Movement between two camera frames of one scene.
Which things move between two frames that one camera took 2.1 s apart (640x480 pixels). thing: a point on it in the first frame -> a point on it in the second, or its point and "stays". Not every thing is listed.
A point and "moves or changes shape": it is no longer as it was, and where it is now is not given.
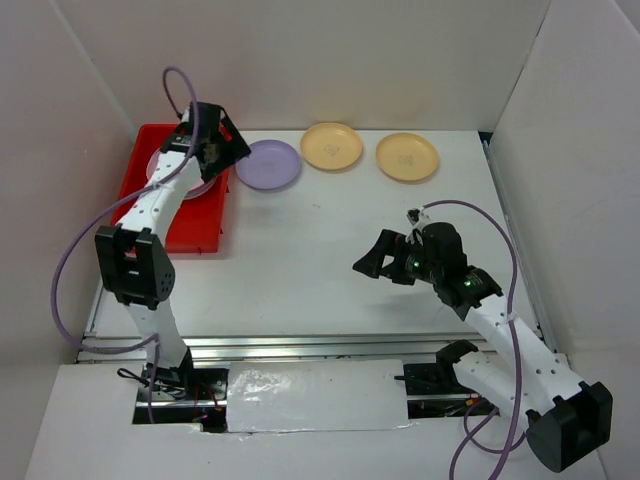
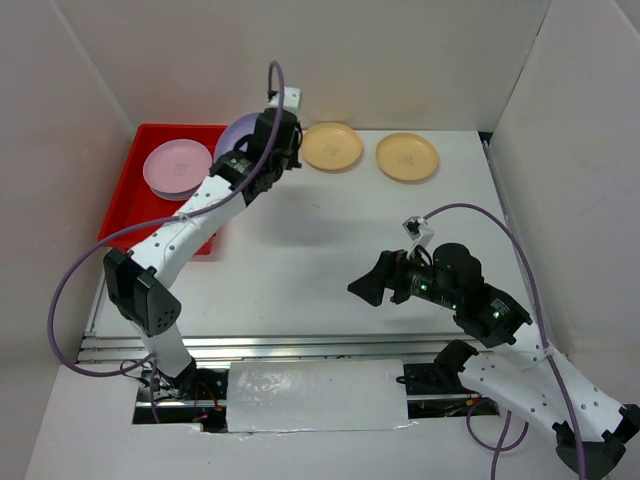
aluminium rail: (128, 346) stays
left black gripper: (236, 150) -> (292, 160)
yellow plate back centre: (331, 146) stays
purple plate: (271, 164) moves or changes shape
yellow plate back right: (406, 156) stays
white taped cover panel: (316, 395) stays
